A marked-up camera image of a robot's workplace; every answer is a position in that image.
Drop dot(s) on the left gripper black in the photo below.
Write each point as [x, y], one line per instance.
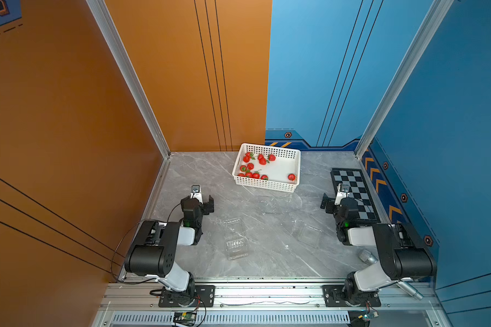
[206, 203]

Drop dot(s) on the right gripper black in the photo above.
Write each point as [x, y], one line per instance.
[326, 203]

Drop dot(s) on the clear plastic clamshell container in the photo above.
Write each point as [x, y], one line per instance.
[235, 240]
[308, 235]

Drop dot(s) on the white perforated plastic basket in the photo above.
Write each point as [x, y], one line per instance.
[273, 174]

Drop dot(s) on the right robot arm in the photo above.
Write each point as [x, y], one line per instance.
[392, 252]

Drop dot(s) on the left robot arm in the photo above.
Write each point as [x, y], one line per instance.
[153, 250]

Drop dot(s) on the black white chessboard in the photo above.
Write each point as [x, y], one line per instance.
[367, 212]

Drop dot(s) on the silver microphone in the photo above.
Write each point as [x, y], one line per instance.
[373, 278]

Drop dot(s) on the green circuit board left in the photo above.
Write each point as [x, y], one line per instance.
[187, 318]

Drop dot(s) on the green circuit board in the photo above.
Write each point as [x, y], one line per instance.
[361, 319]
[187, 318]

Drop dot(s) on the green circuit board right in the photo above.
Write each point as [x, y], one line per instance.
[361, 319]

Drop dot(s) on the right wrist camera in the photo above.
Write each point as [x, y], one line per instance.
[343, 191]

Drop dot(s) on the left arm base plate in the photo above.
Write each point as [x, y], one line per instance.
[199, 295]

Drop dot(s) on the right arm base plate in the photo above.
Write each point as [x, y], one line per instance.
[337, 296]

